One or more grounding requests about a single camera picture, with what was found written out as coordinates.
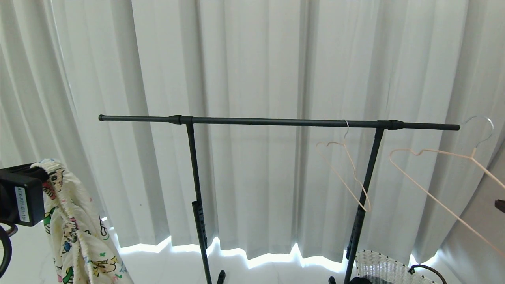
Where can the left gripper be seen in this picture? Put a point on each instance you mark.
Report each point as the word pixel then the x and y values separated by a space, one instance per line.
pixel 15 197

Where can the cream printed garment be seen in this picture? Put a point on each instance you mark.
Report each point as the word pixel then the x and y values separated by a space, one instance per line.
pixel 75 221

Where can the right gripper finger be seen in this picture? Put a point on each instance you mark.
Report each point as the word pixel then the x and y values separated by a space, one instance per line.
pixel 501 206

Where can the black clothes rack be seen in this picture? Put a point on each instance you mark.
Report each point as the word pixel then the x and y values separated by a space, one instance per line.
pixel 276 122

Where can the black garment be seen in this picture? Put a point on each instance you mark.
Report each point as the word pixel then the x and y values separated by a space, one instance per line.
pixel 360 281

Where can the white curtain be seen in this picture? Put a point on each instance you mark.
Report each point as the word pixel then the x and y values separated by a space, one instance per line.
pixel 252 59

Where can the pink clothes hanger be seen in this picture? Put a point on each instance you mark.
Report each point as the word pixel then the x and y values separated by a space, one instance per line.
pixel 347 130
pixel 473 153

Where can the white laundry basket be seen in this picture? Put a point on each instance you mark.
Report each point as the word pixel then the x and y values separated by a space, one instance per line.
pixel 382 268

